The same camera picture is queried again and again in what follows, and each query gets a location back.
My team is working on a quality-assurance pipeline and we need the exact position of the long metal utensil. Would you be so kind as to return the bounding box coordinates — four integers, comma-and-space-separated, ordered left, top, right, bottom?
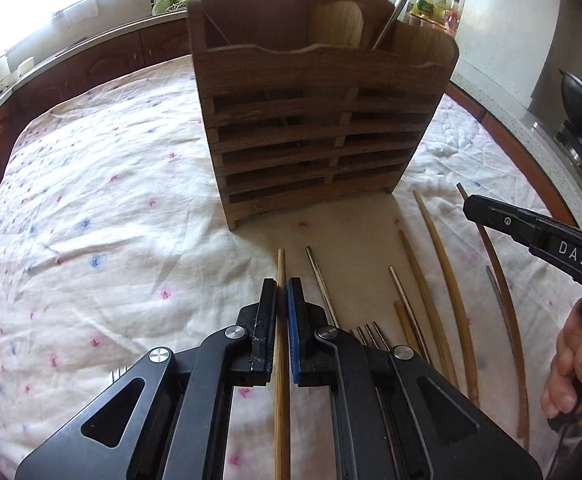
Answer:
371, 0, 429, 52

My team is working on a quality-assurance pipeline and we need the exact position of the wooden slatted utensil holder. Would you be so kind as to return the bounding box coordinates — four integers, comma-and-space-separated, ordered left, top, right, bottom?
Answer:
187, 0, 460, 233

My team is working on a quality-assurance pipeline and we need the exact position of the white floral tablecloth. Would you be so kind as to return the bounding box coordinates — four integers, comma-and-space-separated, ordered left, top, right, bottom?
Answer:
0, 52, 582, 480

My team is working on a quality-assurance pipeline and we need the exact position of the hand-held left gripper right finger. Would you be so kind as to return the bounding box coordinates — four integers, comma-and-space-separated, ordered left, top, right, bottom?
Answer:
286, 277, 542, 480

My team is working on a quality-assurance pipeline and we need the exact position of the short wooden chopstick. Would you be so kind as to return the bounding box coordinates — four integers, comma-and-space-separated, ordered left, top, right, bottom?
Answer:
393, 301, 422, 348

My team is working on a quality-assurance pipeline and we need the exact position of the gas stove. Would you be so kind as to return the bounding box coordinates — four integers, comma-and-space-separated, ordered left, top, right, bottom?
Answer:
553, 120, 582, 181

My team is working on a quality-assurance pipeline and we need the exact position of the colander of green vegetables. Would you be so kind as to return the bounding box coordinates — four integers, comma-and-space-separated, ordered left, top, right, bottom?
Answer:
152, 0, 194, 15

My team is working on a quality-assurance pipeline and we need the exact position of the long wooden chopstick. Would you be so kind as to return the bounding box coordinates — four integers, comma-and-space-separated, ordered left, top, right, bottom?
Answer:
399, 230, 459, 388
413, 189, 480, 408

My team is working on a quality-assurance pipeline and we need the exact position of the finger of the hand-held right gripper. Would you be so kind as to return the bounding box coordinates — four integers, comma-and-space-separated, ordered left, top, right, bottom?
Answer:
462, 194, 538, 255

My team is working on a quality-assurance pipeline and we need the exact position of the dark curved wooden chopstick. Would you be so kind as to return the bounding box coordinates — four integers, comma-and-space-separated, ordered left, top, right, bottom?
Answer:
457, 183, 530, 440

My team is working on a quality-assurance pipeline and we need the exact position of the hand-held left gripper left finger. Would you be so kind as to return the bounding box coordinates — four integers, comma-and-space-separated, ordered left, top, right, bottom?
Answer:
16, 277, 278, 480

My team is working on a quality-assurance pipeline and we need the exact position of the light bamboo chopstick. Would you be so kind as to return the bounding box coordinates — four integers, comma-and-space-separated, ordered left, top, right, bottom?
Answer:
272, 247, 292, 480

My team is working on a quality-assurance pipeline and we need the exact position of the dark wok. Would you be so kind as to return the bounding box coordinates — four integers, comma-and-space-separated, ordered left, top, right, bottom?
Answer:
558, 69, 582, 133

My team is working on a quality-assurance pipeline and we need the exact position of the person's right hand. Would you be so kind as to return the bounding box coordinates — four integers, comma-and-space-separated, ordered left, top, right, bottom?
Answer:
541, 299, 582, 418

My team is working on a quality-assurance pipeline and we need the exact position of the wooden spatula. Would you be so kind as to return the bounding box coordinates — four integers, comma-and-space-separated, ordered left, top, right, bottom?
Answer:
308, 1, 365, 50

